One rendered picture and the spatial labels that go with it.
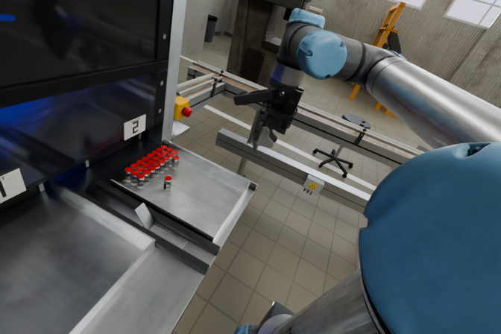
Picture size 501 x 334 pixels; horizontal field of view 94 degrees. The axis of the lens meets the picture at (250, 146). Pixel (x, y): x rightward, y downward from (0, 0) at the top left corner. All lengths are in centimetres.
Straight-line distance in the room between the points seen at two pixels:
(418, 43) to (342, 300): 787
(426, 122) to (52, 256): 73
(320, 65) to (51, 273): 66
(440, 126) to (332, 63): 19
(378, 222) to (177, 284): 52
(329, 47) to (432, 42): 767
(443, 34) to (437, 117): 775
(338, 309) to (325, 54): 35
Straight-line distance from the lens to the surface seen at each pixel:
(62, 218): 75
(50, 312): 64
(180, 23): 83
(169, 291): 62
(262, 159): 172
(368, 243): 18
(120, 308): 62
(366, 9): 796
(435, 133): 37
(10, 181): 65
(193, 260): 63
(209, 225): 72
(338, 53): 44
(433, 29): 806
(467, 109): 37
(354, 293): 25
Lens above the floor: 145
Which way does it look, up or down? 32 degrees down
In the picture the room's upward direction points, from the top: 18 degrees clockwise
